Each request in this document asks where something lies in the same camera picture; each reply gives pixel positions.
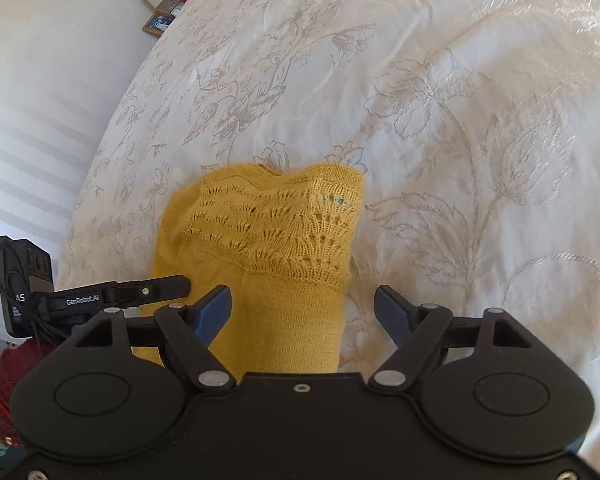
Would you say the wooden photo frame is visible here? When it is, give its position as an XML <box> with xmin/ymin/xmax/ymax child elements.
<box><xmin>142</xmin><ymin>10</ymin><xmax>175</xmax><ymax>37</ymax></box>

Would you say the red knit sleeve forearm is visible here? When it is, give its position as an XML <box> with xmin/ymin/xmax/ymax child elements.
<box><xmin>0</xmin><ymin>338</ymin><xmax>55</xmax><ymax>450</ymax></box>

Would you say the black camera box with cable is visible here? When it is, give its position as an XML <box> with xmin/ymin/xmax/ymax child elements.
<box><xmin>0</xmin><ymin>235</ymin><xmax>54</xmax><ymax>339</ymax></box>

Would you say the white floral bedspread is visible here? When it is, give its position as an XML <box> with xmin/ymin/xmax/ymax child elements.
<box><xmin>57</xmin><ymin>0</ymin><xmax>600</xmax><ymax>466</ymax></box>

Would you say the mustard yellow knit sweater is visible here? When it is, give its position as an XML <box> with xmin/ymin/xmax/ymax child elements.
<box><xmin>150</xmin><ymin>162</ymin><xmax>364</xmax><ymax>377</ymax></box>

